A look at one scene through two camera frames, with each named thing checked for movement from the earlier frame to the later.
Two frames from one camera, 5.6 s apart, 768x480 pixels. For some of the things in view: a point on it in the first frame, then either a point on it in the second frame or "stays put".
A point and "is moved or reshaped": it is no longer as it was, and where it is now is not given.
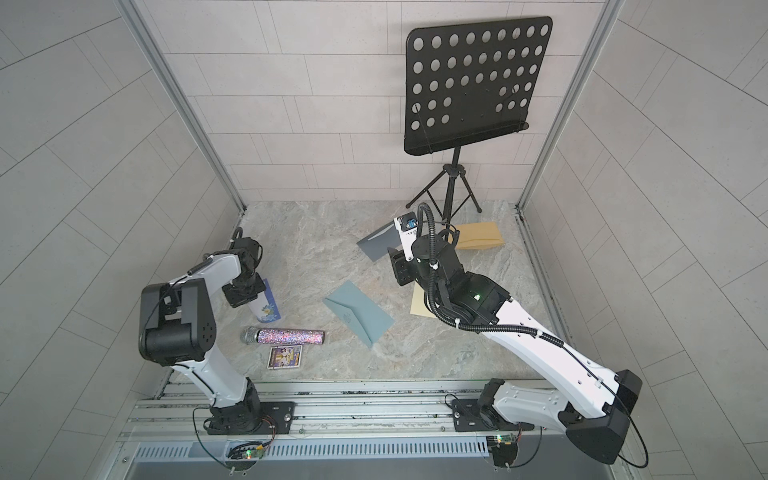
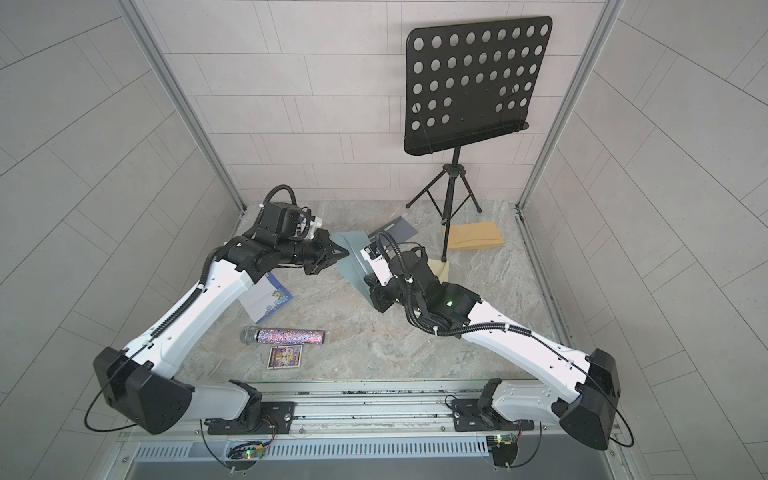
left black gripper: [239, 300] to [324, 243]
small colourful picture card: [281, 357] stays put
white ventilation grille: [220, 451] stays put
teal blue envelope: [361, 314] to [354, 267]
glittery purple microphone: [252, 336] stays put
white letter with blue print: [264, 307] is moved or reshaped
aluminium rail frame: [327, 411] stays put
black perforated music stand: [465, 81] stays put
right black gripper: [401, 265] to [380, 291]
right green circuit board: [503, 447] stays put
